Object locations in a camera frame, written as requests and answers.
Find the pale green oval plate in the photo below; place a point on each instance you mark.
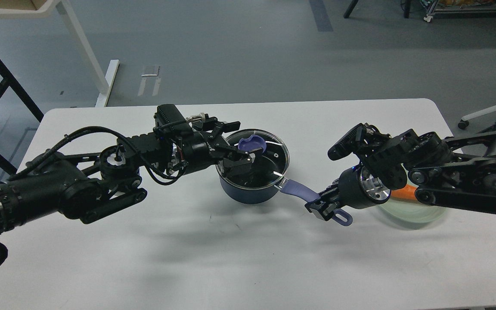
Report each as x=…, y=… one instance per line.
x=410, y=212

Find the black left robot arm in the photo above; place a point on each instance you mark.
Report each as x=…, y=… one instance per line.
x=94, y=171

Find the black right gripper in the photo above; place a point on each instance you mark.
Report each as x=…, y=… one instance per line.
x=356, y=187

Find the white table frame leg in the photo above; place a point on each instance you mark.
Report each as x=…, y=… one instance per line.
x=31, y=9

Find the metal wheeled cart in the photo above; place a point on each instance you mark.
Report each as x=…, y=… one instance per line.
x=464, y=7

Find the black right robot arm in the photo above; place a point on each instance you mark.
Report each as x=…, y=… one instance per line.
x=457, y=173

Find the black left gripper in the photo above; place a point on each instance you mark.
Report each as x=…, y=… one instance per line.
x=198, y=147

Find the glass pot lid blue knob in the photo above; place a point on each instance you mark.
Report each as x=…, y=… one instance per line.
x=268, y=168

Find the white chair base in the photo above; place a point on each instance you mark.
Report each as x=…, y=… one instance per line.
x=495, y=107

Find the blue saucepan with handle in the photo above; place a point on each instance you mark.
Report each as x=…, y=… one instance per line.
x=286, y=186

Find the orange toy carrot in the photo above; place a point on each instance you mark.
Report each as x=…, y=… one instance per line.
x=406, y=194

